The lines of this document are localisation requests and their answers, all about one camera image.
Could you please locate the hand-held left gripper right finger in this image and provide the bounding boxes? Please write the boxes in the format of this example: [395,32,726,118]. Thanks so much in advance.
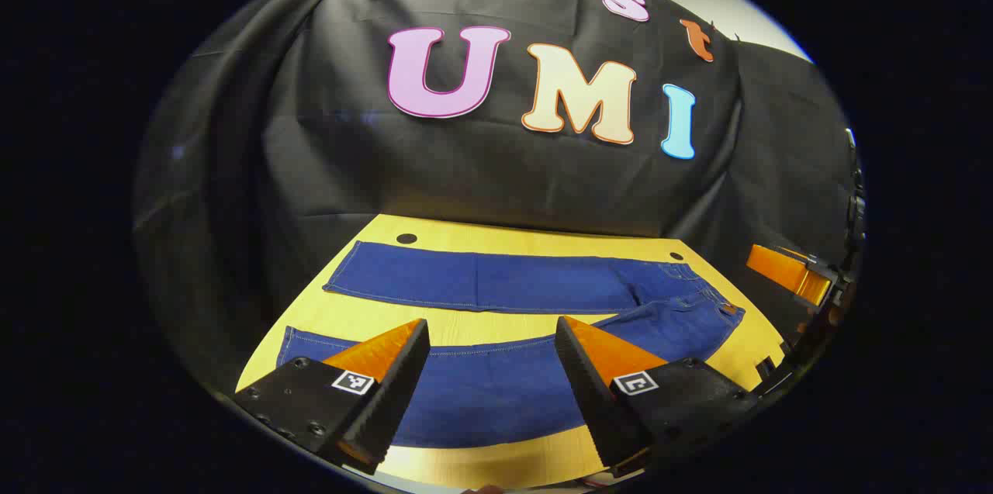
[554,315,759,478]

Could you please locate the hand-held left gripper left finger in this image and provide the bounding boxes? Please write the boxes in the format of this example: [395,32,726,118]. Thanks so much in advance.
[233,318,431,475]

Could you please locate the blue denim jeans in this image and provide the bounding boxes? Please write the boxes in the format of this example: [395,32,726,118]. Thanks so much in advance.
[277,240,746,450]

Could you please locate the black backdrop cloth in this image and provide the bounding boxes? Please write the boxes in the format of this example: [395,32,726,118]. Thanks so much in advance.
[132,0,863,396]

